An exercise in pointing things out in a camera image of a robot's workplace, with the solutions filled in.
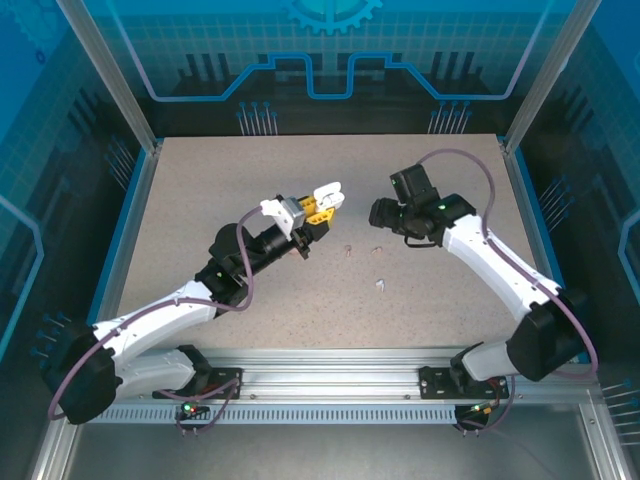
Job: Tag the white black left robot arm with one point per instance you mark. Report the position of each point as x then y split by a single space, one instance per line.
150 320

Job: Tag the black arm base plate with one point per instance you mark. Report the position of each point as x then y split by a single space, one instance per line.
227 381
434 382

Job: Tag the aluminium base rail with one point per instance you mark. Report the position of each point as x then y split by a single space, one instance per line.
330 372

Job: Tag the blue aluminium table side rail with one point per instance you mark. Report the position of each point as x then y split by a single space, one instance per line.
125 225
537 225

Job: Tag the small LED circuit board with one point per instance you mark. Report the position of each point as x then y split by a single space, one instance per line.
482 409
192 410

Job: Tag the aluminium frame post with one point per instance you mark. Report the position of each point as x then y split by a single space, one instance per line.
552 65
107 65

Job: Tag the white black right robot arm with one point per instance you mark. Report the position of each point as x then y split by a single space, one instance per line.
500 260

